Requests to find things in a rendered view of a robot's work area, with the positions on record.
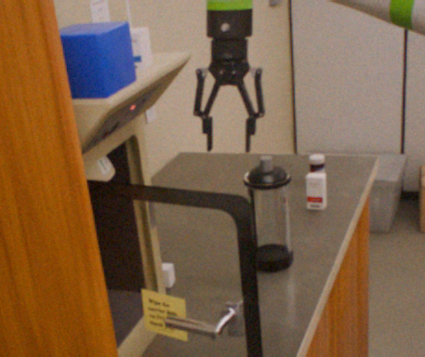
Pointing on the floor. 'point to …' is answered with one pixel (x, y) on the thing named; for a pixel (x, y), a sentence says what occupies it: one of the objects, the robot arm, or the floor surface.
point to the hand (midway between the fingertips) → (229, 138)
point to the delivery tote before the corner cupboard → (381, 187)
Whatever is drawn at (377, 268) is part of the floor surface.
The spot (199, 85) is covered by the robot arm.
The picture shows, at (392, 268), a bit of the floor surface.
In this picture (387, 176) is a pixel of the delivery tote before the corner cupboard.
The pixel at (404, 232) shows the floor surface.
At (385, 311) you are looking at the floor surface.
